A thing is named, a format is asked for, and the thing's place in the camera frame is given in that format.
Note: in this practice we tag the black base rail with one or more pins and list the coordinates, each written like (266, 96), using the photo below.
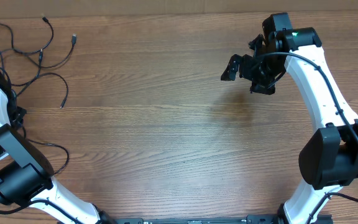
(194, 220)

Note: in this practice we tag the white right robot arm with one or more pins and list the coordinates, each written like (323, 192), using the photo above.
(329, 161)

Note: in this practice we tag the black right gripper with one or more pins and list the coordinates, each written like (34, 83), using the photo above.
(265, 86)

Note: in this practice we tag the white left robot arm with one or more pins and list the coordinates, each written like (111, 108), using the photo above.
(27, 178)

